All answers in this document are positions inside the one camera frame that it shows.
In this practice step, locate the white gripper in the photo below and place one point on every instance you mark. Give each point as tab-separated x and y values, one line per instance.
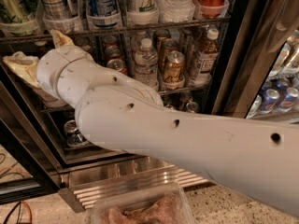
53	65

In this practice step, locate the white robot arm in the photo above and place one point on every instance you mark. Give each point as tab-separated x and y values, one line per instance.
259	159

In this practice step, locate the blue white can top shelf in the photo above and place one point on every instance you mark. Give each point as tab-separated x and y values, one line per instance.
103	14

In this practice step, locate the red cola can front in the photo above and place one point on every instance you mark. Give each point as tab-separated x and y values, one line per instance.
118	65

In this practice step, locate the blue pepsi can bottom shelf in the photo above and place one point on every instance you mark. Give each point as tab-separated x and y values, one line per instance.
74	138

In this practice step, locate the clear water bottle middle shelf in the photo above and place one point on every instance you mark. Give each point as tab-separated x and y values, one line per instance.
146	63

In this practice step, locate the white arizona can top shelf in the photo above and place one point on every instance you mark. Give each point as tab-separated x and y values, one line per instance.
141	12

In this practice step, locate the gold can middle shelf front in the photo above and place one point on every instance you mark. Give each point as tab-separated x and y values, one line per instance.
172	77

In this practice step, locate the gold can shelf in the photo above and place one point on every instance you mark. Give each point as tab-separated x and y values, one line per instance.
172	77
192	107

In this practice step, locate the clear bottle top shelf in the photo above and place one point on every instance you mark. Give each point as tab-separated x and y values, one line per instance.
175	10

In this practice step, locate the steel fridge vent grille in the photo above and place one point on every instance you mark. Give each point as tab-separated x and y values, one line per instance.
81	188

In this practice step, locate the gold can bottom shelf right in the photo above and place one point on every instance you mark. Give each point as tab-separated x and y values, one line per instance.
192	107

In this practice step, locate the tea bottle right middle shelf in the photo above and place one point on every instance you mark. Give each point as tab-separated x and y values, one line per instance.
205	56

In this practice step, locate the clear plastic bin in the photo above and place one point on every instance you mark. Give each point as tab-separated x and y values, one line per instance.
165	204

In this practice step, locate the top wire shelf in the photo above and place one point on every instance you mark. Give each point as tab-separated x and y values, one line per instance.
116	31

